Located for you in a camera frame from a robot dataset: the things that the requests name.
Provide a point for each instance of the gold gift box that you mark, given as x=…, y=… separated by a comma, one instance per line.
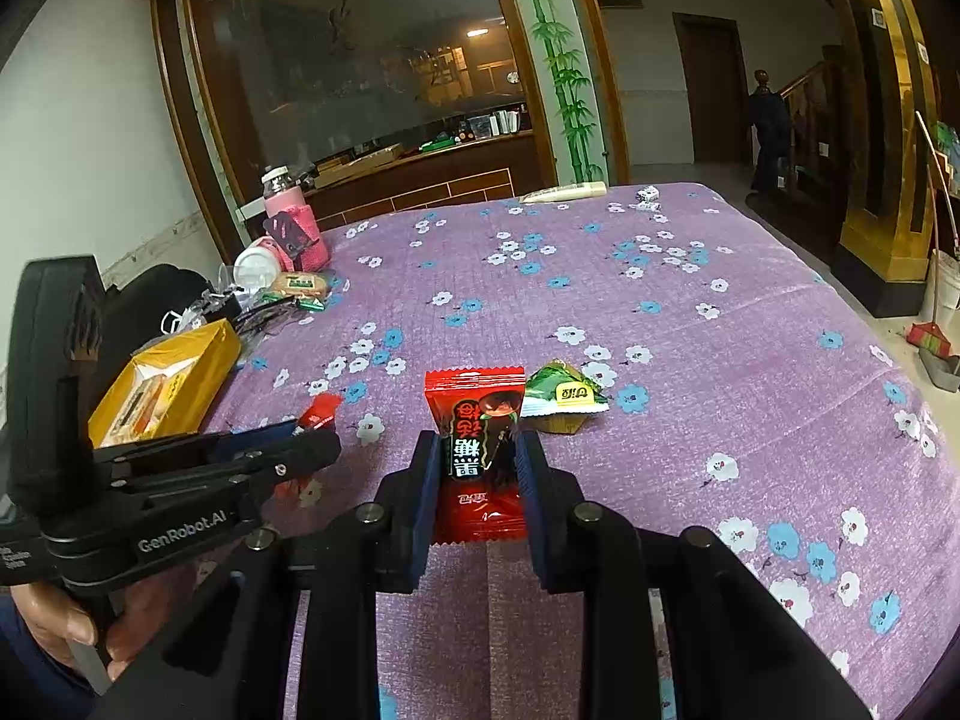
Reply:
x=166, y=390

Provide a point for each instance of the person in background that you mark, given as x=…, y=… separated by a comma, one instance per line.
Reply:
x=769, y=114

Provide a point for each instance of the white bucket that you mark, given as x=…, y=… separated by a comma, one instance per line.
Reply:
x=940, y=302

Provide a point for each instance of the black bag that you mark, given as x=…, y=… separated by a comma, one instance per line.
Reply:
x=133, y=315

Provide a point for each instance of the small red candy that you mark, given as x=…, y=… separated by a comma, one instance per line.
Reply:
x=321, y=413

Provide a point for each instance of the small wrapped cookie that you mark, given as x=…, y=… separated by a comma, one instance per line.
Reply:
x=300, y=284

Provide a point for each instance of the green white snack packet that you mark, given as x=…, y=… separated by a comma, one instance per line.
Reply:
x=559, y=399

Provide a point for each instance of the grey dustpan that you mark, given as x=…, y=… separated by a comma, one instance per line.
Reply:
x=944, y=373

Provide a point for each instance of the person's left hand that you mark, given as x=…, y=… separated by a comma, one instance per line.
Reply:
x=56, y=621

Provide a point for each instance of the pink sleeved bottle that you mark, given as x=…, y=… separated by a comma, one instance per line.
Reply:
x=291, y=221

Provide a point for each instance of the white tube on table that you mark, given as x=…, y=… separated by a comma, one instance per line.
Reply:
x=566, y=193

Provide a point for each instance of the red black sugar candy packet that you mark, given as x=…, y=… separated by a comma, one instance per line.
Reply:
x=477, y=413

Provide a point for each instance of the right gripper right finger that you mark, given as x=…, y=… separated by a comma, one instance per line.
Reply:
x=549, y=495

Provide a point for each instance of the red green broom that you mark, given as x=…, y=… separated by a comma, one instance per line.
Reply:
x=929, y=336

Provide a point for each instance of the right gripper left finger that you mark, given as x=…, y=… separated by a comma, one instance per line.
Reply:
x=409, y=498

